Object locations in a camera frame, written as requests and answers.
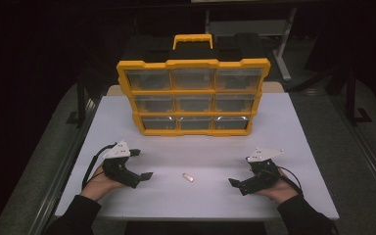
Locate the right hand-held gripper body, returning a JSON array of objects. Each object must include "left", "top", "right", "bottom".
[{"left": 238, "top": 147, "right": 286, "bottom": 197}]

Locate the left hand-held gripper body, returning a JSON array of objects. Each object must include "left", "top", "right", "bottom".
[{"left": 102, "top": 140, "right": 143, "bottom": 190}]

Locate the yellow black organizer case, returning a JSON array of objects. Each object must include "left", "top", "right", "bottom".
[{"left": 116, "top": 32, "right": 271, "bottom": 137}]

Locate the person's right hand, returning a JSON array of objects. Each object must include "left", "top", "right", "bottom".
[{"left": 254, "top": 167, "right": 301, "bottom": 206}]

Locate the person's left hand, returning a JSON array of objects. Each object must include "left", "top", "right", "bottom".
[{"left": 79, "top": 164, "right": 126, "bottom": 203}]

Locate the black metal stand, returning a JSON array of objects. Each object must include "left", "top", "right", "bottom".
[
  {"left": 345, "top": 63, "right": 373, "bottom": 126},
  {"left": 66, "top": 70, "right": 96, "bottom": 128}
]

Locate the grid of clear drawers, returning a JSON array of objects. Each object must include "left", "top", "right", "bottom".
[{"left": 124, "top": 68, "right": 263, "bottom": 131}]

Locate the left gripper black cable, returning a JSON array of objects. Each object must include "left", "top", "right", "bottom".
[{"left": 81, "top": 142, "right": 118, "bottom": 191}]

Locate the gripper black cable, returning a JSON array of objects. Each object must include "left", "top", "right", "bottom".
[
  {"left": 81, "top": 142, "right": 118, "bottom": 191},
  {"left": 276, "top": 165, "right": 305, "bottom": 197}
]

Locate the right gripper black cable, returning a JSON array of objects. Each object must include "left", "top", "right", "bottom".
[{"left": 276, "top": 165, "right": 305, "bottom": 197}]

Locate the aluminium floor rail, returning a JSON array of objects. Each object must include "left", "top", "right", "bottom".
[
  {"left": 331, "top": 94, "right": 376, "bottom": 213},
  {"left": 28, "top": 97, "right": 100, "bottom": 235}
]

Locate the grey metal desk frame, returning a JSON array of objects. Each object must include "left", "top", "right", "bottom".
[{"left": 205, "top": 7, "right": 298, "bottom": 82}]

